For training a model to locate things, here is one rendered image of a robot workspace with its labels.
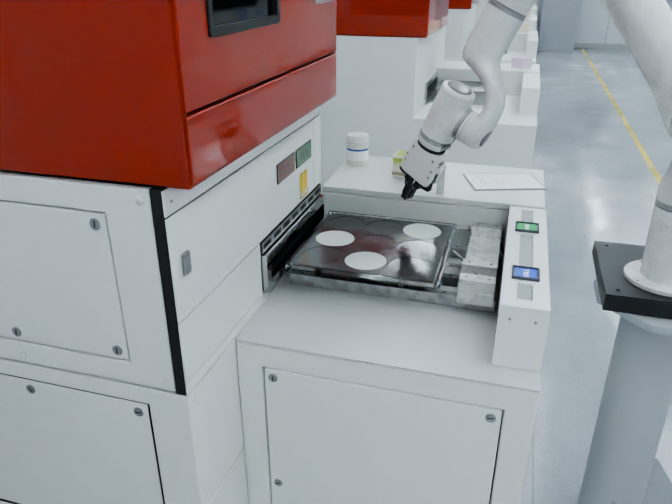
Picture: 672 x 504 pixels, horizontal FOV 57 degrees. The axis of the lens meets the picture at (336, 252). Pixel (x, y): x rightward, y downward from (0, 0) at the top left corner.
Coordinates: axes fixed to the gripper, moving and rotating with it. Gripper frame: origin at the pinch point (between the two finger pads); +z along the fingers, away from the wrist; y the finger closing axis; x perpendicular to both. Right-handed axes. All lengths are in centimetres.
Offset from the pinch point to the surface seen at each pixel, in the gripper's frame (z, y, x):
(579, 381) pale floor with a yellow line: 81, -63, -92
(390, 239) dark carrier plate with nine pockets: 8.0, -6.4, 10.1
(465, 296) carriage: -1.2, -33.2, 18.1
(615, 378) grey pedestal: 14, -68, -17
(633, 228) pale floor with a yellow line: 100, -22, -275
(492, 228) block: 0.5, -20.8, -13.0
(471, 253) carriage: 2.3, -23.3, -0.7
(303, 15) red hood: -36, 28, 27
